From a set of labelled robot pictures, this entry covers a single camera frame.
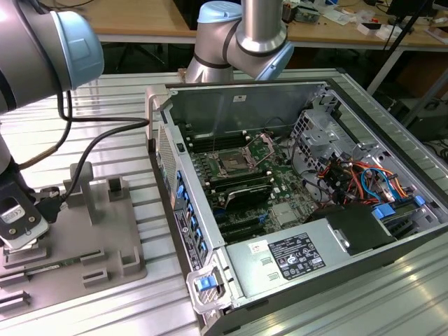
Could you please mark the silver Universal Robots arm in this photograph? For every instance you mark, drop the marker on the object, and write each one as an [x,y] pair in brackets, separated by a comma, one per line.
[35,52]

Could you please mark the CPU socket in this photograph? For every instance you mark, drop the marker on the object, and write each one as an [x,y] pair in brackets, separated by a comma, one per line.
[232,162]

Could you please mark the green RAM stick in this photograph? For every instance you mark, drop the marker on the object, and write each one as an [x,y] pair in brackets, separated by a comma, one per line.
[59,263]

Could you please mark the grey parts rack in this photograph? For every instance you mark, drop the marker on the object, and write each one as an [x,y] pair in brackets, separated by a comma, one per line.
[98,231]

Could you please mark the black RAM slots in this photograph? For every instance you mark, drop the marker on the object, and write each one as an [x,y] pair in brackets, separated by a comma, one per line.
[217,138]

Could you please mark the blue case latch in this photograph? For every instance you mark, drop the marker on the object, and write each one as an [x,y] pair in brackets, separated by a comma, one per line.
[204,284]

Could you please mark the black expansion slots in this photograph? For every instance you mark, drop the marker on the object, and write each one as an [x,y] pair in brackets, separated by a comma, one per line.
[241,229]

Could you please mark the black graphics card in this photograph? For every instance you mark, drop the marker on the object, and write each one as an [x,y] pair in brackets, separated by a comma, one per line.
[248,196]

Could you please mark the grey power supply unit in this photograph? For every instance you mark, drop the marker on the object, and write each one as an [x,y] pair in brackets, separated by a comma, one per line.
[252,269]

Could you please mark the green motherboard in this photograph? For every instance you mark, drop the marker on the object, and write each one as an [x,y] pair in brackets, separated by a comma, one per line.
[280,182]

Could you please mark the silver chipset heatsink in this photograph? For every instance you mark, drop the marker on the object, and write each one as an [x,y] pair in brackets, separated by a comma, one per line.
[285,213]

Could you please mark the metal perforated drive cage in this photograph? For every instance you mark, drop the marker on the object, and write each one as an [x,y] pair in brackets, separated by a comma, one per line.
[315,133]

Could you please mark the open grey PC case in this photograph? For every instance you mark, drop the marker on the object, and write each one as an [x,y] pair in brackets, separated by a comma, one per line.
[315,280]

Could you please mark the black plastic air shroud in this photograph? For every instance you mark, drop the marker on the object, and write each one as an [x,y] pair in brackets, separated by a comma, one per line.
[353,227]

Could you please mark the blue disk carrier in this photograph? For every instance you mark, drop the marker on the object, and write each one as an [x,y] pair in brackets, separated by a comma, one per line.
[383,212]

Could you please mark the small white box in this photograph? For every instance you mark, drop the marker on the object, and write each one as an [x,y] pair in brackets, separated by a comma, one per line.
[388,32]

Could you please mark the black slanted stand pole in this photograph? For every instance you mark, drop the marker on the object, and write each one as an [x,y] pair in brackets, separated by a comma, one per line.
[402,24]

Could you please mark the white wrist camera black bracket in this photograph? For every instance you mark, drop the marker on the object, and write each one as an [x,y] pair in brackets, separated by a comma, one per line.
[31,231]

